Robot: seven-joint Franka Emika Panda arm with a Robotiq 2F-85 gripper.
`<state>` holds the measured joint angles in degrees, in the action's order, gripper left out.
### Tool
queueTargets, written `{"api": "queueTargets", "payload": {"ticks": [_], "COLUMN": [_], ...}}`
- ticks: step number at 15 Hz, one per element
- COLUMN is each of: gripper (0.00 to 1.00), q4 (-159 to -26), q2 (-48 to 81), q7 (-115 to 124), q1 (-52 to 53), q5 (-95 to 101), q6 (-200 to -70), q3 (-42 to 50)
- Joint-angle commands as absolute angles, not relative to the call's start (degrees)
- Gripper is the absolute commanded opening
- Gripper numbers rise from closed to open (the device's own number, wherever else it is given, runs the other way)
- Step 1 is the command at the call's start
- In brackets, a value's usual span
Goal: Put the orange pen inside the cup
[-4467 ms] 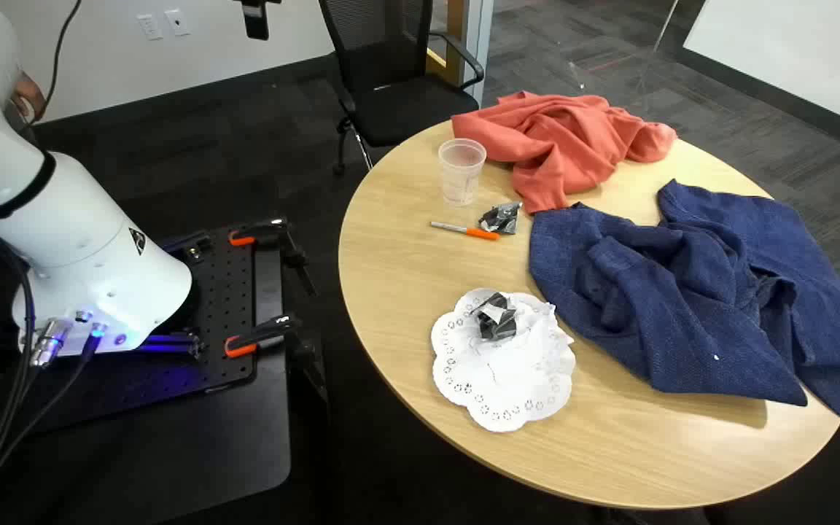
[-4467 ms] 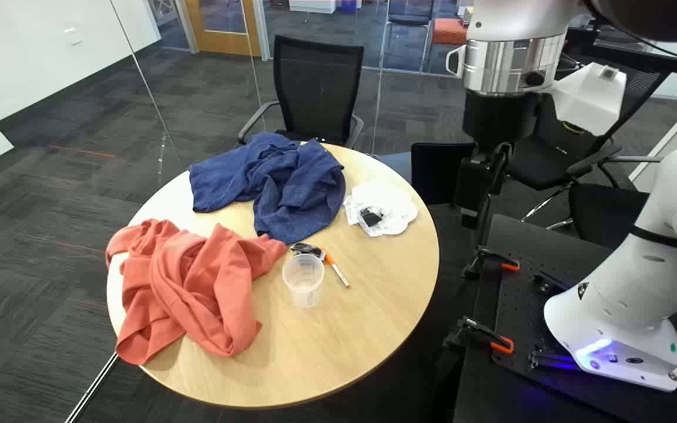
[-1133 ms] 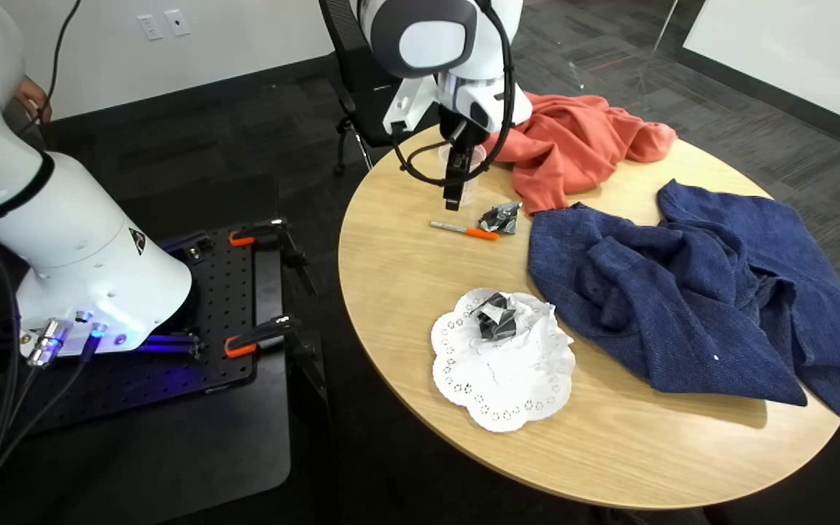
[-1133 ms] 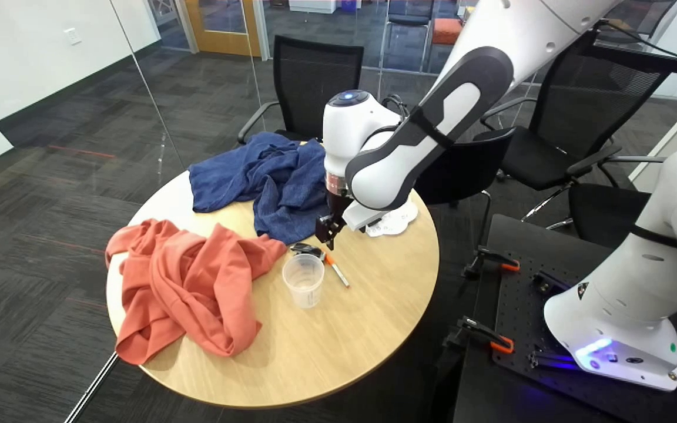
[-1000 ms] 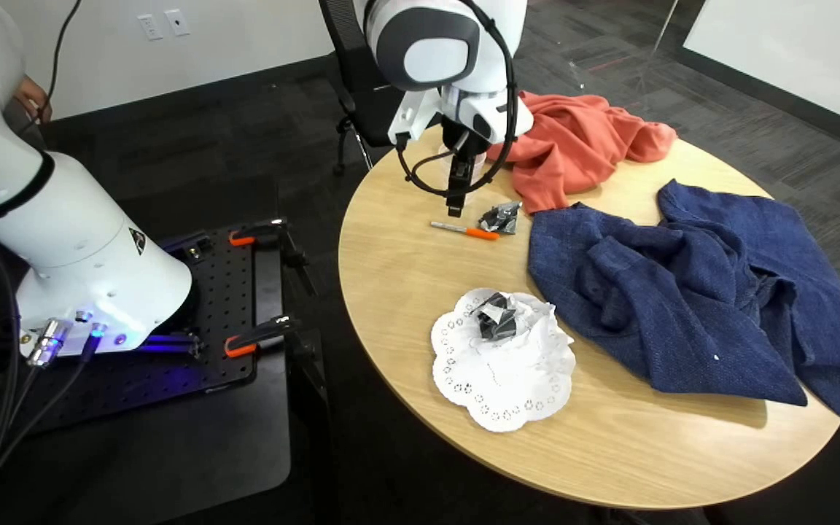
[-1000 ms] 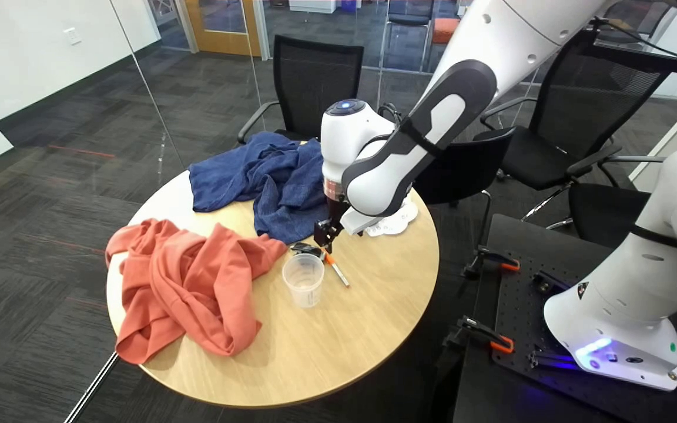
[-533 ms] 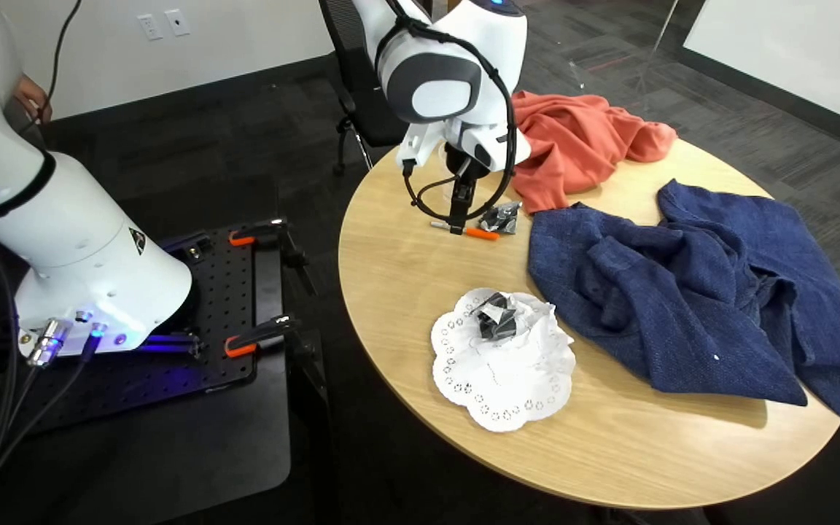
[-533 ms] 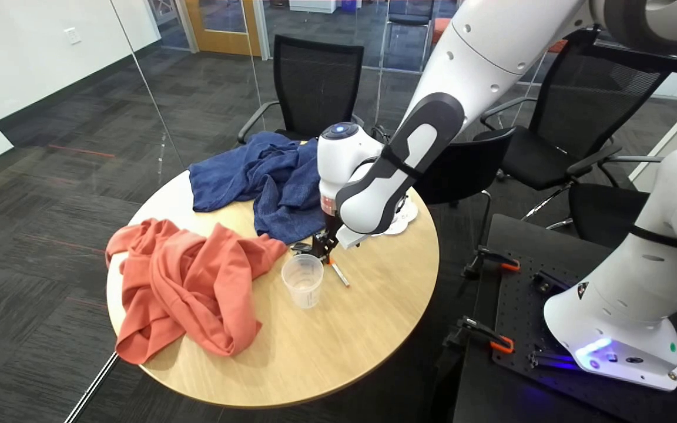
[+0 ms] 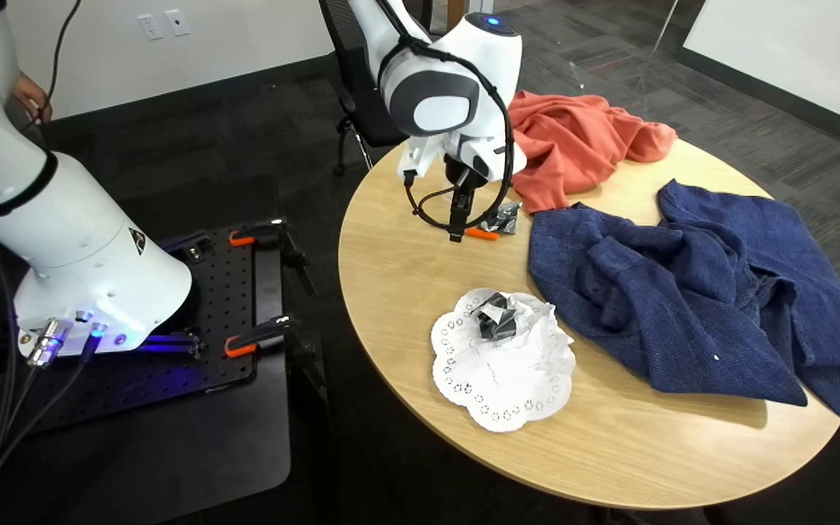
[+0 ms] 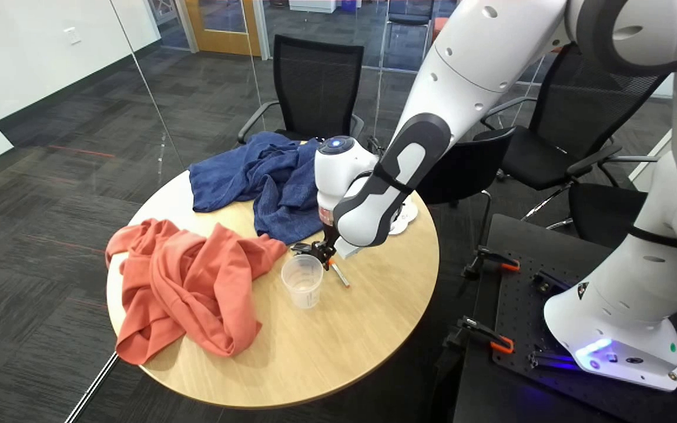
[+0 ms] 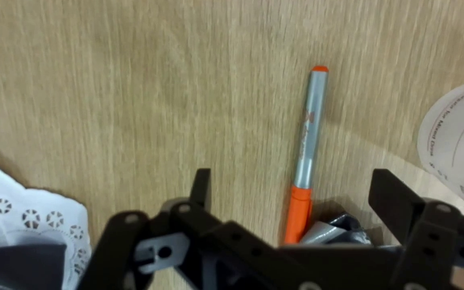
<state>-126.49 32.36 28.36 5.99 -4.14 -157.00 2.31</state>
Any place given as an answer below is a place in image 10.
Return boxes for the blue cloth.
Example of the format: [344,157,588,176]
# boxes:
[185,129,340,247]

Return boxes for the clear plastic measuring cup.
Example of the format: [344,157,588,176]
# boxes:
[278,251,326,314]

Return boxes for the black robot cart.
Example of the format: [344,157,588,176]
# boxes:
[430,213,677,423]

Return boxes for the orange and silver pen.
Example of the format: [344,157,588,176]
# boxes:
[326,261,353,289]

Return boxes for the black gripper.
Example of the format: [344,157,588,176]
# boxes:
[313,206,340,268]

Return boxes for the white paper doily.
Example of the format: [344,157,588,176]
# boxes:
[384,197,420,240]

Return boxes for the black mesh-back office chair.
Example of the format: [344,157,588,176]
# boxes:
[236,34,369,148]

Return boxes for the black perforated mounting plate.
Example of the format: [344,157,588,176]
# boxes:
[494,267,677,409]

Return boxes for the black and orange clamp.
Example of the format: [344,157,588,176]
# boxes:
[440,315,517,360]
[461,244,524,282]

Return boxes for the orange cloth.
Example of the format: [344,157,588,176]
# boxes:
[104,219,290,369]

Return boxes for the wooden door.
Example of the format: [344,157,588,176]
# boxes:
[183,0,264,60]

